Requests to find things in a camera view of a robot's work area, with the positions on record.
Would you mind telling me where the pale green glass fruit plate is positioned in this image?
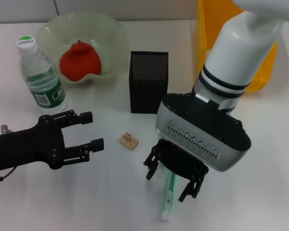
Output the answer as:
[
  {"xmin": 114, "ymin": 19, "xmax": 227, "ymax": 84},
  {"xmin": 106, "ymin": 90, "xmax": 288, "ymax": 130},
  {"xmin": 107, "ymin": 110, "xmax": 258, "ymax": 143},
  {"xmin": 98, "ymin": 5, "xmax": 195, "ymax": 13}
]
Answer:
[{"xmin": 36, "ymin": 11, "xmax": 129, "ymax": 85}]

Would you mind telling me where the right wrist camera housing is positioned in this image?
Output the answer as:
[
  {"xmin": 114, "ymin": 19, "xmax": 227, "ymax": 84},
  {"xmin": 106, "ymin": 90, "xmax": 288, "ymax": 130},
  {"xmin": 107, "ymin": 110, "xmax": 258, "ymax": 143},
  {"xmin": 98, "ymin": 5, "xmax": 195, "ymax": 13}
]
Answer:
[{"xmin": 156, "ymin": 92, "xmax": 252, "ymax": 173}]

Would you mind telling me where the clear water bottle green label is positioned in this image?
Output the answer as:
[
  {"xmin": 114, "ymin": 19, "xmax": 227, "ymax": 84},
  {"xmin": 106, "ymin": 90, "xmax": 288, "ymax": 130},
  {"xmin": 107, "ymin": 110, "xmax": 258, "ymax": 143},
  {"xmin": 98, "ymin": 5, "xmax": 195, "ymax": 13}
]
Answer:
[{"xmin": 16, "ymin": 35, "xmax": 68, "ymax": 115}]

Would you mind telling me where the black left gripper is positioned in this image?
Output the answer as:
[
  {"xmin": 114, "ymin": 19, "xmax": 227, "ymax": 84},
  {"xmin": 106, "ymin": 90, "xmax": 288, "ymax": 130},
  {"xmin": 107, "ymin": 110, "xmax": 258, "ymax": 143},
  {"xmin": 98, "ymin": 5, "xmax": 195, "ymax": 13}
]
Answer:
[{"xmin": 0, "ymin": 109, "xmax": 105, "ymax": 170}]

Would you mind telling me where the green utility knife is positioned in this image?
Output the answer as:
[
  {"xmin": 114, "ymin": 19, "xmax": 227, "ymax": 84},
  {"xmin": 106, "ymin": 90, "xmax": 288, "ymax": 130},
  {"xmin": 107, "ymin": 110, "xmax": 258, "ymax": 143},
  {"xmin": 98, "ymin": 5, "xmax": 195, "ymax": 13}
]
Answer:
[{"xmin": 158, "ymin": 169, "xmax": 180, "ymax": 222}]

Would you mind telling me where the yellow plastic bin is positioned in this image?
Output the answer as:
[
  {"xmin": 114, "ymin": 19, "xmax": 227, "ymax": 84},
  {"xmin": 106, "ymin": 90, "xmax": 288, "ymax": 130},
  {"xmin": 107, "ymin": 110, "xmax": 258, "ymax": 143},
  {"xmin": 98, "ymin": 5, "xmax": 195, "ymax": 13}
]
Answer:
[{"xmin": 195, "ymin": 0, "xmax": 278, "ymax": 95}]

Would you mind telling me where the orange fruit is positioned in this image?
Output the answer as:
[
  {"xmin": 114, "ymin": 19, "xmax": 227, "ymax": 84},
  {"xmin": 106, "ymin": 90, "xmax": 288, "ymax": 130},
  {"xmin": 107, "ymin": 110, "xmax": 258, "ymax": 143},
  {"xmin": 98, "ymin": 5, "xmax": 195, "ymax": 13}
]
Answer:
[{"xmin": 59, "ymin": 39, "xmax": 102, "ymax": 81}]

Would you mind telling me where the black mesh pen holder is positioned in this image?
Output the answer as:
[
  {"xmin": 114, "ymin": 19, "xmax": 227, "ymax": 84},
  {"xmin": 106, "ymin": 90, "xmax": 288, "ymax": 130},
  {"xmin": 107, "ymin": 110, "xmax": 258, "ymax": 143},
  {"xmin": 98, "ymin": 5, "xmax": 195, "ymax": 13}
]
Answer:
[{"xmin": 129, "ymin": 51, "xmax": 169, "ymax": 114}]

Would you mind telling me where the tan eraser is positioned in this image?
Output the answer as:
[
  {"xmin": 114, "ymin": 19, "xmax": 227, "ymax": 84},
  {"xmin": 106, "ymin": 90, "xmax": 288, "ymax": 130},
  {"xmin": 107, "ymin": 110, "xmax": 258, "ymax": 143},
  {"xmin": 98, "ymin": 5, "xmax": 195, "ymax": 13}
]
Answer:
[{"xmin": 118, "ymin": 131, "xmax": 140, "ymax": 151}]

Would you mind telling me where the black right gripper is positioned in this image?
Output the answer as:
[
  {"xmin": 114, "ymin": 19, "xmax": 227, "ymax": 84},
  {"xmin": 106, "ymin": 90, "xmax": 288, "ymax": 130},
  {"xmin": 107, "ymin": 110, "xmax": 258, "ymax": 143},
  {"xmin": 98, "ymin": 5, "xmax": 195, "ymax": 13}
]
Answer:
[{"xmin": 143, "ymin": 138, "xmax": 210, "ymax": 203}]

